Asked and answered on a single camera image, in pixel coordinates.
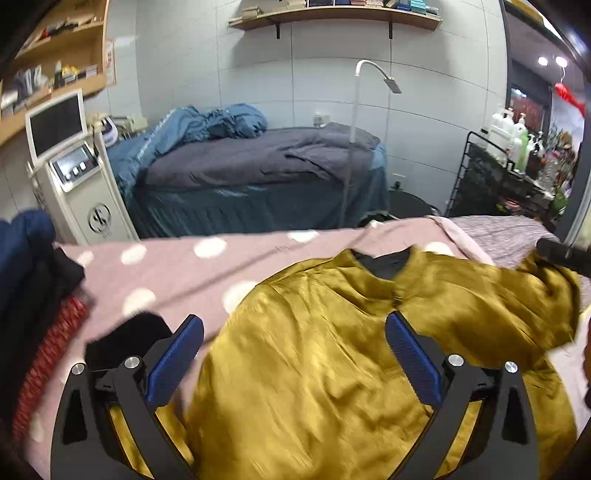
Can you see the red hanging decoration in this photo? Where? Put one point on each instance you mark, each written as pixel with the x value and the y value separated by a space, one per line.
pixel 570 98

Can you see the green pump bottle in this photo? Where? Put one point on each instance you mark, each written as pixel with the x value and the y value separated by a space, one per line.
pixel 521 143

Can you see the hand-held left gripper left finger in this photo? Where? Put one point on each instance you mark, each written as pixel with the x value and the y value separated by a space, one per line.
pixel 173 357

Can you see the navy blue cloth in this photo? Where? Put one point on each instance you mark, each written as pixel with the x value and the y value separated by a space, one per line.
pixel 23 244

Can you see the small white device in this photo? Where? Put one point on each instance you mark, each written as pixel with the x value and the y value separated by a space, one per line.
pixel 108 127

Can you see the wall outlet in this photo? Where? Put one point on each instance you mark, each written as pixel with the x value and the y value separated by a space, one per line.
pixel 399 181

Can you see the wooden wall shelf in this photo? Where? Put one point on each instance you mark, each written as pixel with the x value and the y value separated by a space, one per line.
pixel 332 16

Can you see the wooden bookcase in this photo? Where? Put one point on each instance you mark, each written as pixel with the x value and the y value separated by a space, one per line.
pixel 87 50

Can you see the black round stool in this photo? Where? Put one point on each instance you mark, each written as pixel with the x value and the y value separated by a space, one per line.
pixel 406 203

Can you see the green plant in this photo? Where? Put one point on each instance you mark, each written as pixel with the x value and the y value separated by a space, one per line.
pixel 559 201

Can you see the pink polka dot blanket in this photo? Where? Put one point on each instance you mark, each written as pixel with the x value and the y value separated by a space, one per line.
pixel 184 272

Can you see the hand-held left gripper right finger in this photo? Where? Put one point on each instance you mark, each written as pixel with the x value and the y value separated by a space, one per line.
pixel 413 357

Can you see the white floor lamp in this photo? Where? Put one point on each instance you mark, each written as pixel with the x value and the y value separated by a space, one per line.
pixel 358 92

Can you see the red patterned cloth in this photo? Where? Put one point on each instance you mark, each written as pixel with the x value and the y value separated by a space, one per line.
pixel 51 350

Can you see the small black cloth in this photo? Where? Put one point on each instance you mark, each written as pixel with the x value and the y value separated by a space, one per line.
pixel 124 337

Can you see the massage bed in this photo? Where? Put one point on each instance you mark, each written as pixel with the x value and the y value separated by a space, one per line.
pixel 231 207

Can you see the black folded cloth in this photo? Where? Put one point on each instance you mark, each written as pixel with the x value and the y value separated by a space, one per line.
pixel 37 295

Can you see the gold satin garment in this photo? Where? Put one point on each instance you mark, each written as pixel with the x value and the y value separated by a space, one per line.
pixel 300 369

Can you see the white beauty machine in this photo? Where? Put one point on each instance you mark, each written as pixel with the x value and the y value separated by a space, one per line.
pixel 78 194

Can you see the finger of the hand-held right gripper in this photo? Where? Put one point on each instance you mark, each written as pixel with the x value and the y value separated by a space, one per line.
pixel 561 254

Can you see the mauve textured blanket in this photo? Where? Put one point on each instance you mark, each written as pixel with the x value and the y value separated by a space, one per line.
pixel 498 235

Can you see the black trolley cart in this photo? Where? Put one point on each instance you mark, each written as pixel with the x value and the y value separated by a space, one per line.
pixel 489 184

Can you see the white pump bottle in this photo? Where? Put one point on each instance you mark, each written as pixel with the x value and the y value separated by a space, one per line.
pixel 501 131

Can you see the blue duvet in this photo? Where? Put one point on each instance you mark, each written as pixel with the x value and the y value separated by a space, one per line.
pixel 184 124

